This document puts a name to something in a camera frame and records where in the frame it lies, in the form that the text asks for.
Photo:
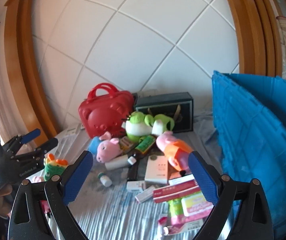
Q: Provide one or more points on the dark green gift box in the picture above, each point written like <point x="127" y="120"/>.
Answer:
<point x="178" y="106"/>

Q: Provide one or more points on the pink pig plush orange dress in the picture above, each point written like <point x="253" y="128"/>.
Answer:
<point x="175" y="150"/>

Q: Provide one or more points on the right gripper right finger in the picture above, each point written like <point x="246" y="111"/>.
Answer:
<point x="253" y="219"/>

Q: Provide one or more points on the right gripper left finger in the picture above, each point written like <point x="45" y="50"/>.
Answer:
<point x="27" y="219"/>

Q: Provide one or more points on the green pink wet wipes pack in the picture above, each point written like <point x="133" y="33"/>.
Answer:
<point x="184" y="214"/>

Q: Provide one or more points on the white orange medicine box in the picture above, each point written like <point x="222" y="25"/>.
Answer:
<point x="157" y="169"/>

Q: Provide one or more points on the colourful green orange plush toy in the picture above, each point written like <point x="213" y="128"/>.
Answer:
<point x="53" y="166"/>

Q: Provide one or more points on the green frog plush toy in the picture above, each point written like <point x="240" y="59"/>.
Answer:
<point x="139" y="125"/>

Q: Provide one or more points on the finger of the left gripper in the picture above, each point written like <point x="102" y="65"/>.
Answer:
<point x="48" y="145"/>
<point x="30" y="136"/>

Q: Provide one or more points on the small white pill bottle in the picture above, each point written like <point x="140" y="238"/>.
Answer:
<point x="104" y="179"/>

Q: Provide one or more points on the pink pig plush blue body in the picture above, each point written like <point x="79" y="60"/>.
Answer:
<point x="105" y="148"/>

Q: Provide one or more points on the blue plastic storage crate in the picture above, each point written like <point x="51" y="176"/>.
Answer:
<point x="249" y="113"/>

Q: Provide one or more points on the small pink white box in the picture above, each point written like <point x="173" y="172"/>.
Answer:
<point x="145" y="195"/>

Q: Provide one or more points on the red long medicine box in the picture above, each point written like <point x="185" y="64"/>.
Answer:
<point x="164" y="194"/>

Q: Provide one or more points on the green dark glass bottle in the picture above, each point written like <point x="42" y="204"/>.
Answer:
<point x="142" y="149"/>

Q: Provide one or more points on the person's left hand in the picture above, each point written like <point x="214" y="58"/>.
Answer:
<point x="5" y="206"/>

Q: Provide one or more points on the red bear toy suitcase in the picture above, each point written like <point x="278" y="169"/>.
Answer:
<point x="105" y="110"/>

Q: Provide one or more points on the white cardboard tube roll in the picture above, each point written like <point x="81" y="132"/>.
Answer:
<point x="116" y="163"/>

